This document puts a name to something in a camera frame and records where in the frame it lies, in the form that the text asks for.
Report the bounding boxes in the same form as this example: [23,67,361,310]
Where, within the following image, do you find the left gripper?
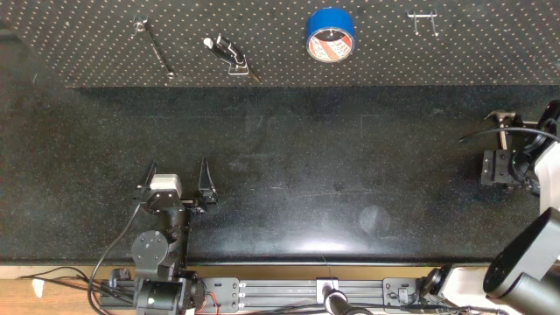
[143,156,220,215]

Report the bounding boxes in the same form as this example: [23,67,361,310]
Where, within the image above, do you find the wrench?
[133,15,177,81]

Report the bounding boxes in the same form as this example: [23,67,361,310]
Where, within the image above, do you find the black and white pliers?
[202,33,262,84]

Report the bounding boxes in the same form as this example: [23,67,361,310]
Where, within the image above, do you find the roll of blue tape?
[305,6,356,64]

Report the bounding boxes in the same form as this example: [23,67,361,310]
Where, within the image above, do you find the hammer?
[483,109,518,152]

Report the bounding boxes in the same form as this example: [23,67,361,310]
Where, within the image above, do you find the black pegboard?
[0,0,560,88]

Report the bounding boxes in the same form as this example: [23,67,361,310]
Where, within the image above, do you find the metal double hook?
[406,10,439,38]

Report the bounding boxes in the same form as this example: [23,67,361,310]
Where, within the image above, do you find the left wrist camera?
[149,173,184,199]

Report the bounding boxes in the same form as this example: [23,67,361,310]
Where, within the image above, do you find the black cable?
[86,201,144,315]
[457,125,560,144]

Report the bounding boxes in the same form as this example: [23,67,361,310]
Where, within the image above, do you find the mounting rail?
[98,267,438,315]

